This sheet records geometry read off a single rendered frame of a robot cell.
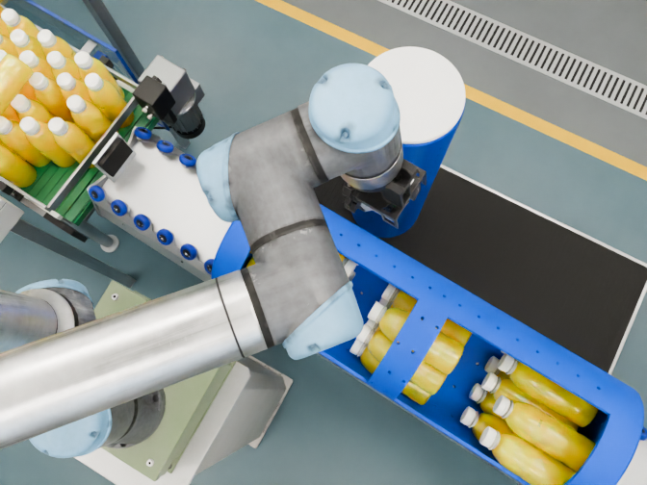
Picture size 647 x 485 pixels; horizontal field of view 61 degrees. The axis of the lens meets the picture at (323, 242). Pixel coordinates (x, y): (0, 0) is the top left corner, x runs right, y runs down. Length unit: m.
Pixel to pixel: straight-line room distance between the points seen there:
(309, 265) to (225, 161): 0.12
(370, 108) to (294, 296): 0.17
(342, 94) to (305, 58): 2.29
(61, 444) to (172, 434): 0.24
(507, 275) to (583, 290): 0.30
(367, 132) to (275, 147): 0.08
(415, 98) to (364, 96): 0.99
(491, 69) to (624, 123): 0.64
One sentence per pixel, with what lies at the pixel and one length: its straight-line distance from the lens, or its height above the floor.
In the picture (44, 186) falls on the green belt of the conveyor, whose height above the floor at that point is 0.90.
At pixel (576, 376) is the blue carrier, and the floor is 1.21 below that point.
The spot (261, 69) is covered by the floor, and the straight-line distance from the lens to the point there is 2.75.
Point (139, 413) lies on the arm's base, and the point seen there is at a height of 1.34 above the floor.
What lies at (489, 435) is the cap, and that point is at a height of 1.12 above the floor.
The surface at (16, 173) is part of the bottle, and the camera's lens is 1.67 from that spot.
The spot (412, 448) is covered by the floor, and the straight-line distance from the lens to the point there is 2.33.
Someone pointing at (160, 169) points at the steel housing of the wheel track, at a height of 0.93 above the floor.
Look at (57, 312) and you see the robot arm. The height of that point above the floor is 1.52.
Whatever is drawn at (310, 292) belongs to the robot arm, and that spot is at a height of 1.84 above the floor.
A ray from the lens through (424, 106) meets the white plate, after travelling 1.46.
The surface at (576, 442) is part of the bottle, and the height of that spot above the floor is 1.15.
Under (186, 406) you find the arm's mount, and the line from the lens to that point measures 1.08.
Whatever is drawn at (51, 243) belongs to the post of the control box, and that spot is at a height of 0.69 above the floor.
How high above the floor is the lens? 2.30
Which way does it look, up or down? 75 degrees down
